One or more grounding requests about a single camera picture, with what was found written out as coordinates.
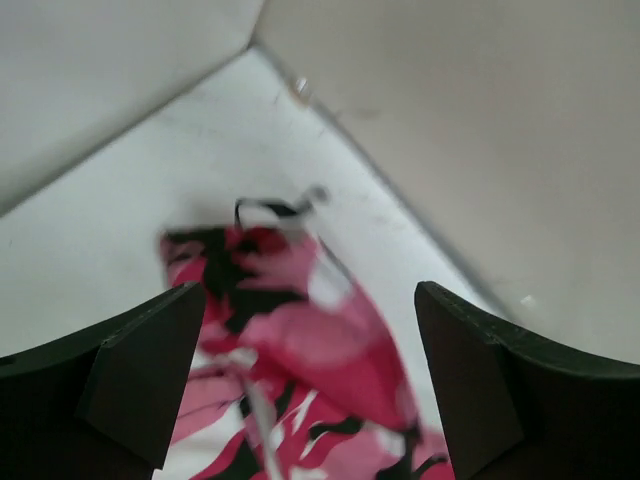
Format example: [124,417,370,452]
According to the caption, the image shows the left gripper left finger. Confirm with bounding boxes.
[1,283,205,479]

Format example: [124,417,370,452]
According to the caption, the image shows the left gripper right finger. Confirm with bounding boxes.
[414,282,639,479]

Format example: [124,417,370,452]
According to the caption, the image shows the pink camouflage trousers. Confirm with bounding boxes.
[157,187,454,479]

